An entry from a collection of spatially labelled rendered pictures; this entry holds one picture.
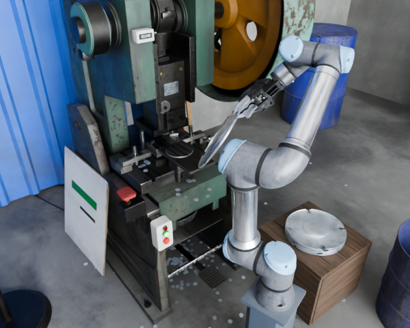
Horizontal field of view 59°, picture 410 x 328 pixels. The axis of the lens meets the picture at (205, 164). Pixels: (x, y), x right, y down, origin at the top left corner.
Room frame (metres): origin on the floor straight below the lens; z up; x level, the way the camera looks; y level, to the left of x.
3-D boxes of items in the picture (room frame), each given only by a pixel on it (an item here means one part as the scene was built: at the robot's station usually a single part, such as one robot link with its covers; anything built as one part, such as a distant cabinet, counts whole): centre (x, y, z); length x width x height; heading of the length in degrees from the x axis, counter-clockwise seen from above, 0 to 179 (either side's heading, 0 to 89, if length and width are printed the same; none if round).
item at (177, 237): (1.54, 0.20, 0.31); 0.43 x 0.42 x 0.01; 129
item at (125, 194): (1.15, 0.31, 0.72); 0.07 x 0.06 x 0.08; 39
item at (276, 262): (0.91, -0.26, 0.62); 0.13 x 0.12 x 0.14; 57
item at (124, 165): (1.43, 0.33, 0.76); 0.17 x 0.06 x 0.10; 129
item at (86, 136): (1.47, 0.49, 0.45); 0.92 x 0.12 x 0.90; 39
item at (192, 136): (1.64, 0.06, 0.76); 0.17 x 0.06 x 0.10; 129
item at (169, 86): (1.50, 0.17, 1.04); 0.17 x 0.15 x 0.30; 39
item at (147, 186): (1.53, 0.20, 0.68); 0.45 x 0.30 x 0.06; 129
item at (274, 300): (0.91, -0.26, 0.50); 0.15 x 0.15 x 0.10
